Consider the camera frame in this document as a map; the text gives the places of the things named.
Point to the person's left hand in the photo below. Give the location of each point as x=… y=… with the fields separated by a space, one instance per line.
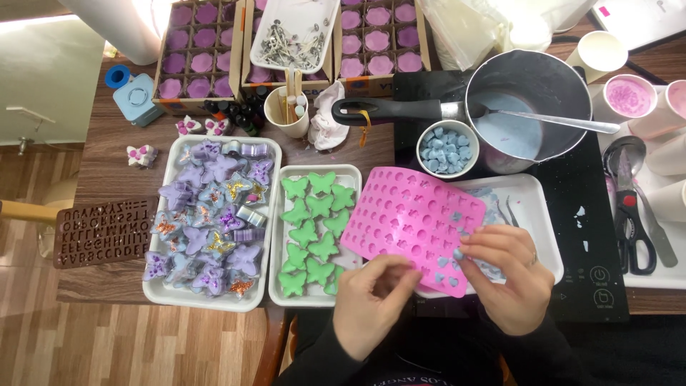
x=364 y=305

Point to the person's right hand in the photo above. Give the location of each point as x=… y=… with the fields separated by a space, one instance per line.
x=514 y=284

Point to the person's right fingers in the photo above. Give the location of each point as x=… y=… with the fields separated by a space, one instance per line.
x=490 y=241

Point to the person's left fingers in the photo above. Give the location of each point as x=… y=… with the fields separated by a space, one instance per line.
x=399 y=276

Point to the pink silicone mold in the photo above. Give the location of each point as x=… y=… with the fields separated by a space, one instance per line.
x=407 y=214

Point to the metal tweezers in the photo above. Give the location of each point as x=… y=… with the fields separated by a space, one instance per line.
x=509 y=213

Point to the white tray with wax bits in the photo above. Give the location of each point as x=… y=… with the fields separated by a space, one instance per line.
x=536 y=214

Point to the black induction cooker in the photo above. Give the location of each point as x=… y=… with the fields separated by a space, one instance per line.
x=568 y=225

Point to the person's black shirt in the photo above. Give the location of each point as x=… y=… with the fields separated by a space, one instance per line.
x=439 y=348

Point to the group of green butterfly candles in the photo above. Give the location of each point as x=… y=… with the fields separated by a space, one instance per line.
x=311 y=230

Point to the heap of blue wax hearts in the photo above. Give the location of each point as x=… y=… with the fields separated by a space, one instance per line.
x=446 y=150

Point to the white bowl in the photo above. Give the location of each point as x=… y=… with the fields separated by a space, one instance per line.
x=426 y=161

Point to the white tray of green candles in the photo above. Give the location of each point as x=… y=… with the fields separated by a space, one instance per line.
x=278 y=236

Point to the long metal spoon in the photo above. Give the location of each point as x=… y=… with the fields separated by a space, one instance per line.
x=562 y=122

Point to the black scissors red button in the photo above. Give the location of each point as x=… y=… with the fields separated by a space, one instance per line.
x=628 y=214

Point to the yellow ribbon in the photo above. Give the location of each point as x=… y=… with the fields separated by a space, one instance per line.
x=365 y=128

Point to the large steel ladle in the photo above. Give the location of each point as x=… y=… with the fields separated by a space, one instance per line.
x=613 y=153

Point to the steel knife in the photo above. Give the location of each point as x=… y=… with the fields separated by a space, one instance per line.
x=656 y=230

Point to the white crumpled cloth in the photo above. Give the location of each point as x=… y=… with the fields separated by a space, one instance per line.
x=327 y=123

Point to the white tray of tools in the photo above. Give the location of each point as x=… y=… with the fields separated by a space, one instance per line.
x=670 y=279

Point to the plain white paper cup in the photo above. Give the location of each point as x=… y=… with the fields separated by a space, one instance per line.
x=670 y=201
x=670 y=155

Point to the paper cup with sticks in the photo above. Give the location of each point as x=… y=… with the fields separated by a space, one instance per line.
x=292 y=126

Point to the pile of purple butterfly candles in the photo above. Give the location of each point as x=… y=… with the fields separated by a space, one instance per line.
x=209 y=214

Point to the paper cup with pink wax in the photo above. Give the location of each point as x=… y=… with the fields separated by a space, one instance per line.
x=630 y=96

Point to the clear plastic bag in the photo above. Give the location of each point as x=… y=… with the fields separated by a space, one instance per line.
x=471 y=27

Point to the paper cup with pink rim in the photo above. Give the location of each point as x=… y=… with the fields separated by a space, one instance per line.
x=664 y=112

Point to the empty white paper cup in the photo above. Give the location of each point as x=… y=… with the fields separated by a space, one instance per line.
x=600 y=53

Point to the group of small dark bottles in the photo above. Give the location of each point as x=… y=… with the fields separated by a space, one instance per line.
x=241 y=115

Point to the cardboard box of purple candles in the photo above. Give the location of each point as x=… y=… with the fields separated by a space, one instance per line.
x=378 y=43
x=195 y=59
x=257 y=78

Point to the white flower candle purple dots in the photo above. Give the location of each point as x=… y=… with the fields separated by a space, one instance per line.
x=188 y=126
x=141 y=155
x=217 y=127

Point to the white tray of purple candles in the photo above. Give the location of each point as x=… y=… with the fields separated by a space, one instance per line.
x=161 y=292

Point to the heap of metal candle wicks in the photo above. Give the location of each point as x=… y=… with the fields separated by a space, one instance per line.
x=292 y=45

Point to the white paper sheet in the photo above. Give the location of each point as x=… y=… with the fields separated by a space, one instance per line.
x=643 y=21

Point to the white tray of wicks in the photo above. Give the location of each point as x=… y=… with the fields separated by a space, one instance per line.
x=300 y=16

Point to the brown letter silicone mold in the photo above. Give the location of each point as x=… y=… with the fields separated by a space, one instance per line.
x=102 y=233

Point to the light blue plastic box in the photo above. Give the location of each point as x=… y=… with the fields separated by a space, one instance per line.
x=140 y=99

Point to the blue round cap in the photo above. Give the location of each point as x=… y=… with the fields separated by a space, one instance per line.
x=117 y=76

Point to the white roll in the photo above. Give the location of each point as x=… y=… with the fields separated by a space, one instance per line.
x=123 y=27

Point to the wooden chair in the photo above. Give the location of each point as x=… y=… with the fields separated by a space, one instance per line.
x=32 y=212

